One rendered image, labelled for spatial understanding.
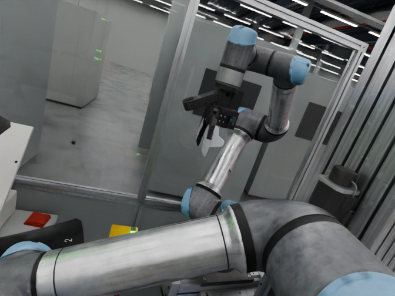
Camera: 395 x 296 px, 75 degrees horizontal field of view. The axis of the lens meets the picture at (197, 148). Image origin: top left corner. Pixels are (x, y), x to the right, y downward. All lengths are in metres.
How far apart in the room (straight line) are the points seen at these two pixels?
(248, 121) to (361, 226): 0.56
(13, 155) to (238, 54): 0.74
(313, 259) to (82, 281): 0.27
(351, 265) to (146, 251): 0.23
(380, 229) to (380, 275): 0.50
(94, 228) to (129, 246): 1.12
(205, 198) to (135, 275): 0.65
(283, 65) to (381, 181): 0.39
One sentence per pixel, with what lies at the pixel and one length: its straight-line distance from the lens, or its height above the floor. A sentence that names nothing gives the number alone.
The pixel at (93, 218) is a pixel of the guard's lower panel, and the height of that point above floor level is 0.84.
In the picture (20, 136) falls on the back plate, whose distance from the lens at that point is 1.00.
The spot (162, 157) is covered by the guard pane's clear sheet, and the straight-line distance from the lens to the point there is 1.28.
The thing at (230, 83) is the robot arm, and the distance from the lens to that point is 0.72.
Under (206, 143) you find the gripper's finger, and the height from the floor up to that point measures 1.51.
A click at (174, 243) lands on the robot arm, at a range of 0.36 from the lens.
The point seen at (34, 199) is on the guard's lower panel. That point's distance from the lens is 1.46.
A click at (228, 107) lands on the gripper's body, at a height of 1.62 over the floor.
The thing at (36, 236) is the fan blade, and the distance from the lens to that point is 0.74.
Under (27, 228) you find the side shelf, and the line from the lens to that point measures 1.36.
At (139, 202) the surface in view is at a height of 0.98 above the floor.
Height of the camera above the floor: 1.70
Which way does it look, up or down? 17 degrees down
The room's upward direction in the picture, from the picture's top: 18 degrees clockwise
